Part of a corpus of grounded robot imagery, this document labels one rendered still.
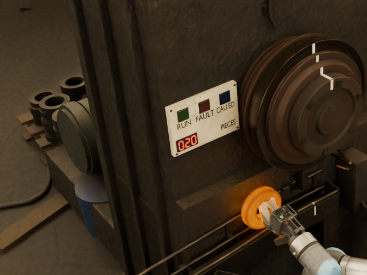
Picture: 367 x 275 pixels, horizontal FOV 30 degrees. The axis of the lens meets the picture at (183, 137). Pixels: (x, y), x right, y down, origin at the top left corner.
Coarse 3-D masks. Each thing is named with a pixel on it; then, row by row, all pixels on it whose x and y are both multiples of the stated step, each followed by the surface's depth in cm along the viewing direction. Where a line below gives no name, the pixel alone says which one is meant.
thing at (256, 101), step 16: (288, 48) 217; (304, 48) 213; (320, 48) 216; (336, 48) 221; (352, 48) 225; (272, 64) 215; (288, 64) 212; (272, 80) 211; (256, 96) 216; (272, 96) 214; (256, 112) 216; (256, 128) 216; (256, 144) 224; (272, 160) 226; (320, 160) 240
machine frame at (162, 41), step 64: (128, 0) 199; (192, 0) 201; (256, 0) 214; (320, 0) 229; (128, 64) 222; (192, 64) 211; (128, 128) 244; (128, 192) 268; (192, 192) 234; (128, 256) 301; (192, 256) 239
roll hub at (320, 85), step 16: (320, 80) 214; (336, 80) 214; (352, 80) 218; (304, 96) 213; (320, 96) 213; (336, 96) 219; (352, 96) 222; (304, 112) 212; (320, 112) 216; (336, 112) 219; (352, 112) 226; (288, 128) 218; (304, 128) 215; (320, 128) 218; (336, 128) 223; (320, 144) 224; (336, 144) 227
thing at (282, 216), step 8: (280, 208) 228; (288, 208) 231; (272, 216) 228; (280, 216) 226; (288, 216) 227; (296, 216) 228; (272, 224) 231; (280, 224) 225; (288, 224) 226; (296, 224) 226; (280, 232) 229; (288, 232) 227; (296, 232) 222
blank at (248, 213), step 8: (256, 192) 235; (264, 192) 235; (272, 192) 237; (248, 200) 235; (256, 200) 235; (264, 200) 237; (280, 200) 241; (248, 208) 234; (256, 208) 236; (248, 216) 236; (256, 216) 238; (248, 224) 238; (256, 224) 240
